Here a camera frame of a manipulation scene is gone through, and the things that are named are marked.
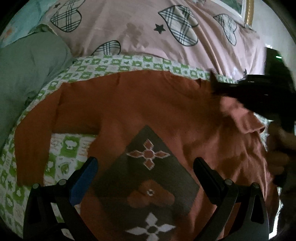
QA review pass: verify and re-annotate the rust orange knit sweater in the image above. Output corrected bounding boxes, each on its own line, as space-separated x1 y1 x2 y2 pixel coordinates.
15 70 278 240

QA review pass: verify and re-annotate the right hand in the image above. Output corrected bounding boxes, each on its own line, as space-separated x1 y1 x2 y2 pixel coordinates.
266 121 295 187

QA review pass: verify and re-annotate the pink quilt with plaid hearts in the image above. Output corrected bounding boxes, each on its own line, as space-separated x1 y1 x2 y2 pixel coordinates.
41 1 266 80

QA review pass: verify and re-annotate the light blue floral pillow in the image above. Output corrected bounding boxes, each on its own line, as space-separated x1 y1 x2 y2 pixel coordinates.
1 1 58 48

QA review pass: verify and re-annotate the grey green pillow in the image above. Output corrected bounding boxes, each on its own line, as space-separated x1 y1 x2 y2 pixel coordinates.
1 32 74 145

